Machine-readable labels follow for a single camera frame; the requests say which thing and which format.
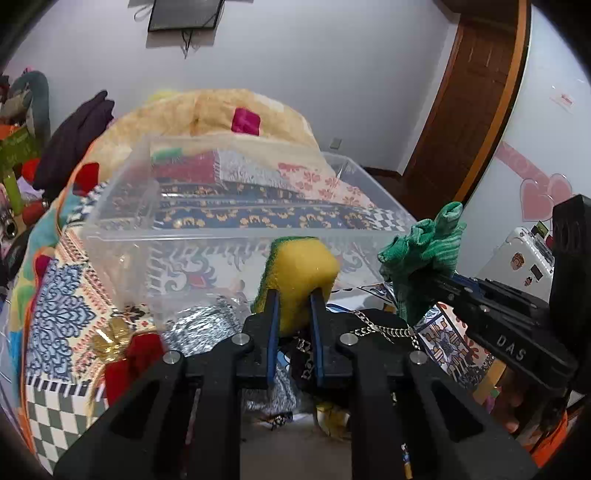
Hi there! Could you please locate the green knitted cloth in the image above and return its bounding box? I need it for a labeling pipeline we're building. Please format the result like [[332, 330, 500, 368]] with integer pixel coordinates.
[[378, 201, 466, 326]]

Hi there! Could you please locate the yellow green sponge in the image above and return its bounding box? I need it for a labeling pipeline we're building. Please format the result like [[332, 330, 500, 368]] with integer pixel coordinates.
[[252, 237, 341, 336]]

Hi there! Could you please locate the silver glitter fabric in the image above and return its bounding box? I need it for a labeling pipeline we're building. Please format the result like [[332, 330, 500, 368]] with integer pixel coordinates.
[[154, 294, 301, 417]]

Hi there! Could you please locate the white suitcase with stickers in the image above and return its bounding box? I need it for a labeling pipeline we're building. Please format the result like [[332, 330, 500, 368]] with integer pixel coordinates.
[[477, 227, 555, 302]]

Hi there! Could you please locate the red fabric with gold bow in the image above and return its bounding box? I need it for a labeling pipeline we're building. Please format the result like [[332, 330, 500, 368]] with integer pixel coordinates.
[[86, 315, 164, 426]]

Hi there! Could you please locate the clear plastic storage bin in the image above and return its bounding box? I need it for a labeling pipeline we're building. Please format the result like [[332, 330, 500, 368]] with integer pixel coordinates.
[[80, 136, 414, 318]]

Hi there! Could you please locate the patchwork patterned bedspread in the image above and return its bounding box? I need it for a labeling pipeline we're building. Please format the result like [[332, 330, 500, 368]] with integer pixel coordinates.
[[8, 147, 498, 474]]

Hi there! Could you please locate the brown wooden door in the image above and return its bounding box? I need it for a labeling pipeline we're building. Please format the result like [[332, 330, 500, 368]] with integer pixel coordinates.
[[403, 0, 531, 218]]

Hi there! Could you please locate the beige plush blanket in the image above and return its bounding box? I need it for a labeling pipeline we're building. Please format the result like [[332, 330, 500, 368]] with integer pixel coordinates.
[[81, 89, 331, 181]]

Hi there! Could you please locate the dark purple garment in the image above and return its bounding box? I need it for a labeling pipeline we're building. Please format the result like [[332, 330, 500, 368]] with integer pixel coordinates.
[[33, 90, 115, 202]]

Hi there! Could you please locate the green gift box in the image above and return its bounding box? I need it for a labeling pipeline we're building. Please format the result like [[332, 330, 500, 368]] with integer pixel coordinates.
[[1, 124, 41, 215]]

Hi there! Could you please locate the grey plush toy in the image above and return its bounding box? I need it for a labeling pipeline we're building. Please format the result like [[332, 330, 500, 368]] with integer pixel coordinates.
[[1, 70, 51, 147]]

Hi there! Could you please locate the pink heart wall sticker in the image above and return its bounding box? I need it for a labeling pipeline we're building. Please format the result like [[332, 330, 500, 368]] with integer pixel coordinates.
[[495, 141, 573, 222]]

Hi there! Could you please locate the small wall monitor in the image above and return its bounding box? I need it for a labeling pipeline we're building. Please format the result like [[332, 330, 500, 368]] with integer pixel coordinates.
[[148, 0, 224, 33]]

